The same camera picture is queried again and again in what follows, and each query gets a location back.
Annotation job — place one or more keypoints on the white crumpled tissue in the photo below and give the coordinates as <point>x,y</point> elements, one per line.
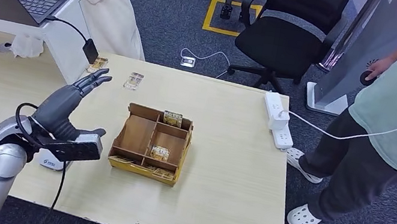
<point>27,46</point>

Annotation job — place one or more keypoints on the wooden card organizer box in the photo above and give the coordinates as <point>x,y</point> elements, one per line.
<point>138,134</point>

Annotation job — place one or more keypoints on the person's right hand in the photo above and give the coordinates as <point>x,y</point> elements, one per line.
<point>381,68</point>

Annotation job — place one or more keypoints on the black power adapter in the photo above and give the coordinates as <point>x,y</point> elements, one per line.
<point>90,51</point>

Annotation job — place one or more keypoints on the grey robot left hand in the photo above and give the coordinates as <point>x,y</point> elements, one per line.
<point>60,104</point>

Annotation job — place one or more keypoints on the white plug adapter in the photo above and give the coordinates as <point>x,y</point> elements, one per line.
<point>279,120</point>

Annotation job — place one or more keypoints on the white desk riser stand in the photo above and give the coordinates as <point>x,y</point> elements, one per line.
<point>68,45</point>

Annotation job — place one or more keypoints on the black office chair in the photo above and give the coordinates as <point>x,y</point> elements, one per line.
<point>282,40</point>

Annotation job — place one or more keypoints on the grey metal kiosk stand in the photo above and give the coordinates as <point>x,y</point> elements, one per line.
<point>350,72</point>

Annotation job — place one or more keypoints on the white power strip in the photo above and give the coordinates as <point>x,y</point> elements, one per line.
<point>272,100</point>

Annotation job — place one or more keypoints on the hotel room key card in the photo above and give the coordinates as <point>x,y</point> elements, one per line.
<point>98,64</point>
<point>121,160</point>
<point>163,174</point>
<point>172,119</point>
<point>133,81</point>
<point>160,153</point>

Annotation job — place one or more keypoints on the black round knob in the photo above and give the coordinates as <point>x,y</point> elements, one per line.
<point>366,79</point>

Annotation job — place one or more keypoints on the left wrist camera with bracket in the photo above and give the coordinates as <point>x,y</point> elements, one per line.
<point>75,151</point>

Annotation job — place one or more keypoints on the white perforated clog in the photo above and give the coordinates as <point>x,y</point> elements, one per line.
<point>303,217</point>
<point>303,166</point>

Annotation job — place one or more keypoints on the metal floor outlet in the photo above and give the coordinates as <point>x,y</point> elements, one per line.
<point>187,61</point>

